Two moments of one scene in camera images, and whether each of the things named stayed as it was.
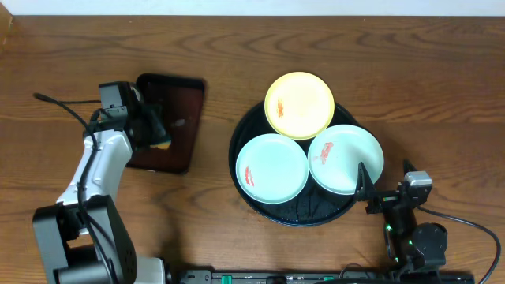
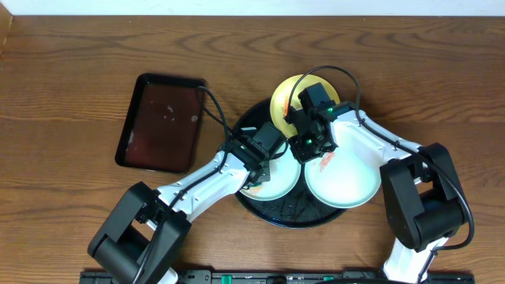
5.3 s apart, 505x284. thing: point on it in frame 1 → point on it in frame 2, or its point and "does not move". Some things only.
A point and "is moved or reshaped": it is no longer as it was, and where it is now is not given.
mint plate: x=272 y=169 does not move
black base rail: x=353 y=276 does not move
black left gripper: x=154 y=128 → x=261 y=173
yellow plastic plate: x=299 y=106 is moved or reshaped
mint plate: x=334 y=157 is moved or reshaped
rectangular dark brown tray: x=181 y=100 does not move
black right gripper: x=383 y=199 → x=304 y=155
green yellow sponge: x=163 y=143 → x=254 y=188
